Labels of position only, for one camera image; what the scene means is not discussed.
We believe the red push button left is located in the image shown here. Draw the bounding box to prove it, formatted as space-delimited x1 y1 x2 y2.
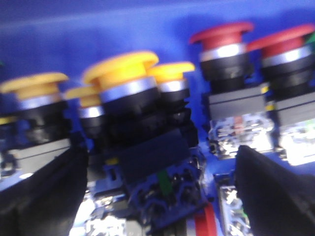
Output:
189 21 274 159

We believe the red push button lying bottom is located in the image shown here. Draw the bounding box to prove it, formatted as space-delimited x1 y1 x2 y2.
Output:
184 204 218 236

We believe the yellow mushroom push button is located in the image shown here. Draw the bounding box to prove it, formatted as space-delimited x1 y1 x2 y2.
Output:
84 51 207 231

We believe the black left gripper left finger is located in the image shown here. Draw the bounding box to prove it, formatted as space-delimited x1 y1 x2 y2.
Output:
0 148 88 236

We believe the yellow push button behind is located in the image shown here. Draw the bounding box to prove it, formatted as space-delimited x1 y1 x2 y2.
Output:
147 61 195 114

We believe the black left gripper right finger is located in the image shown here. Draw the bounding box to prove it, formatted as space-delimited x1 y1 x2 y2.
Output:
235 146 315 236

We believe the yellow push button far left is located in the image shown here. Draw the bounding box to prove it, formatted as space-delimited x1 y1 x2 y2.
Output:
0 72 72 181

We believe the left blue plastic bin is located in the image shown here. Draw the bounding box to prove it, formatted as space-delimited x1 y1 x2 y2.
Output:
0 0 315 236

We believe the red push button right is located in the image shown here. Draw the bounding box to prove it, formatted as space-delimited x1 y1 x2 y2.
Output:
247 23 315 166

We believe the small yellow push button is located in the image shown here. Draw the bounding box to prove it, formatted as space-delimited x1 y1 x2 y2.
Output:
65 86 107 149

